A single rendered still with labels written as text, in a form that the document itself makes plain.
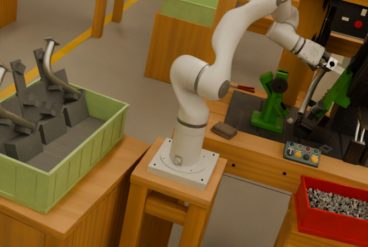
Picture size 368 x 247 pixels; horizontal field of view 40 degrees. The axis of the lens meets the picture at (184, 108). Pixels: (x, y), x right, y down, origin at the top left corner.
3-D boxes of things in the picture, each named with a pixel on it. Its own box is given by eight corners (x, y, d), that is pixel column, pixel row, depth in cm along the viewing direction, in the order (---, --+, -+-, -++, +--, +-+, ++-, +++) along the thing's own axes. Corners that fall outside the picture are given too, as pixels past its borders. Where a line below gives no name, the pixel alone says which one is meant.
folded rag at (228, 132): (209, 131, 224) (211, 125, 222) (218, 125, 230) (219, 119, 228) (228, 141, 219) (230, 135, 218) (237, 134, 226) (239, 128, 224)
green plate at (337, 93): (339, 118, 226) (368, 81, 217) (323, 109, 226) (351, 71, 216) (337, 108, 237) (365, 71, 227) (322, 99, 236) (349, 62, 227)
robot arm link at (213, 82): (188, 92, 193) (222, 110, 185) (176, 80, 182) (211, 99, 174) (254, -18, 197) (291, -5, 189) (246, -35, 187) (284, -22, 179)
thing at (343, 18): (365, 40, 236) (377, 9, 229) (329, 30, 237) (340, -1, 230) (362, 32, 247) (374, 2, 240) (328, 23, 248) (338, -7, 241)
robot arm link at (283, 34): (293, 39, 235) (286, 53, 231) (270, 23, 234) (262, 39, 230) (302, 30, 227) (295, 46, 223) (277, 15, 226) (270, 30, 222)
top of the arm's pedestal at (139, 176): (208, 210, 190) (210, 201, 188) (128, 182, 195) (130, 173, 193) (225, 167, 217) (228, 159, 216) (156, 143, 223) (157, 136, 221)
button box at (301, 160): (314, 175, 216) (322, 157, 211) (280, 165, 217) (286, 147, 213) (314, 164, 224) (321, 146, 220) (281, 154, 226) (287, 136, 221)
